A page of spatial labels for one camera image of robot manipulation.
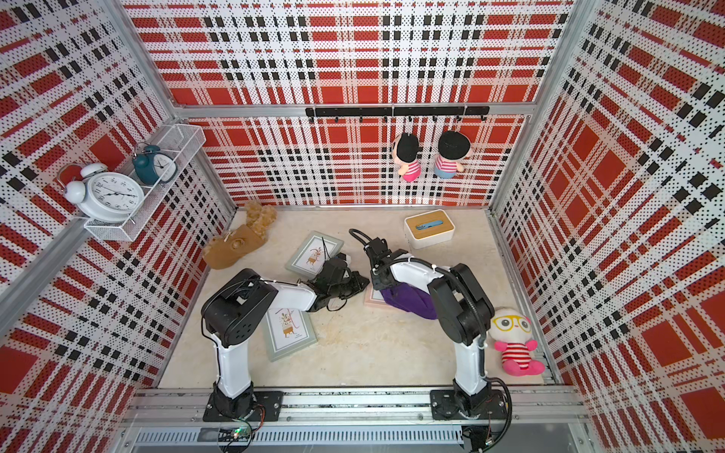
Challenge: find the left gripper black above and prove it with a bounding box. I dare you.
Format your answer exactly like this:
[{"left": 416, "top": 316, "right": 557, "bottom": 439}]
[{"left": 330, "top": 272, "right": 370, "bottom": 301}]

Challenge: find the pink picture frame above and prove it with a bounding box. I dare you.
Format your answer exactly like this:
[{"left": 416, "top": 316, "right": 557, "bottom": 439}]
[{"left": 364, "top": 285, "right": 393, "bottom": 310}]

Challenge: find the green picture frame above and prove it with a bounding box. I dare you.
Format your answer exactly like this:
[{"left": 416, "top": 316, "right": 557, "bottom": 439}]
[
  {"left": 262, "top": 309, "right": 317, "bottom": 362},
  {"left": 285, "top": 231, "right": 344, "bottom": 279}
]

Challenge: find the purple cloth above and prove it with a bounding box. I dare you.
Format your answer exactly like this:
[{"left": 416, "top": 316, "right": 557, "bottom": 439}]
[{"left": 381, "top": 283, "right": 437, "bottom": 320}]

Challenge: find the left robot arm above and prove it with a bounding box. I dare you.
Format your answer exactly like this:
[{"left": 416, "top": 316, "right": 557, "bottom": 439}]
[{"left": 201, "top": 253, "right": 370, "bottom": 422}]

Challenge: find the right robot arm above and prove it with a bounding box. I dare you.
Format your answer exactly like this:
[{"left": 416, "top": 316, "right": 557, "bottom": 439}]
[{"left": 364, "top": 238, "right": 499, "bottom": 418}]

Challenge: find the white tissue box wooden lid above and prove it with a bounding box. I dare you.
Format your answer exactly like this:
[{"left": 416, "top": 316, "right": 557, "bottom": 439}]
[{"left": 404, "top": 210, "right": 456, "bottom": 249}]

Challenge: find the doll with pink clothes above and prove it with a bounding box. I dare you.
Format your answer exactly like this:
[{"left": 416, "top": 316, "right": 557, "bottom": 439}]
[{"left": 392, "top": 133, "right": 421, "bottom": 183}]

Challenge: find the brown plush toy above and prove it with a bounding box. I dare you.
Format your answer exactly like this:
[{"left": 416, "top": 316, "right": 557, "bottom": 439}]
[{"left": 202, "top": 201, "right": 278, "bottom": 270}]

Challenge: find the doll with blue clothes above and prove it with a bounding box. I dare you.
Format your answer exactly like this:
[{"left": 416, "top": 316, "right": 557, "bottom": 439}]
[{"left": 433, "top": 130, "right": 471, "bottom": 179}]

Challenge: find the white pink plush toy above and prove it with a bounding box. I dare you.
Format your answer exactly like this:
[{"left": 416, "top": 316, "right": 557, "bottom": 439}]
[{"left": 488, "top": 307, "right": 545, "bottom": 377}]

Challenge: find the green circuit board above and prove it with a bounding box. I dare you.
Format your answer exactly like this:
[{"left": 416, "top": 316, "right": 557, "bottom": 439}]
[{"left": 217, "top": 428, "right": 250, "bottom": 444}]

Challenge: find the teal alarm clock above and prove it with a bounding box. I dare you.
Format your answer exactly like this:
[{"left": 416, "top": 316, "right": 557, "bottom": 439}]
[{"left": 131, "top": 145, "right": 177, "bottom": 186}]

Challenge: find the white alarm clock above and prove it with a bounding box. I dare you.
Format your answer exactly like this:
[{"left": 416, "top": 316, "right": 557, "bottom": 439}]
[{"left": 64, "top": 162, "right": 145, "bottom": 224}]

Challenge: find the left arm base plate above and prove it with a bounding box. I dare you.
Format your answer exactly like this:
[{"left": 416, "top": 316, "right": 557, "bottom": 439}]
[{"left": 203, "top": 388, "right": 284, "bottom": 422}]

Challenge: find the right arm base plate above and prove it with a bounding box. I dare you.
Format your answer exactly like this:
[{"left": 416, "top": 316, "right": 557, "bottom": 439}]
[{"left": 430, "top": 388, "right": 507, "bottom": 421}]

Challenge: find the black hook rail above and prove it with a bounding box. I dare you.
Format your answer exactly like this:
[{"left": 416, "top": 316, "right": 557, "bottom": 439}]
[{"left": 305, "top": 106, "right": 491, "bottom": 121}]

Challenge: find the white wire shelf basket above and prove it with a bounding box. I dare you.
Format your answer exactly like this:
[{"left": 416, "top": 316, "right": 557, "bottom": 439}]
[{"left": 83, "top": 123, "right": 206, "bottom": 242}]

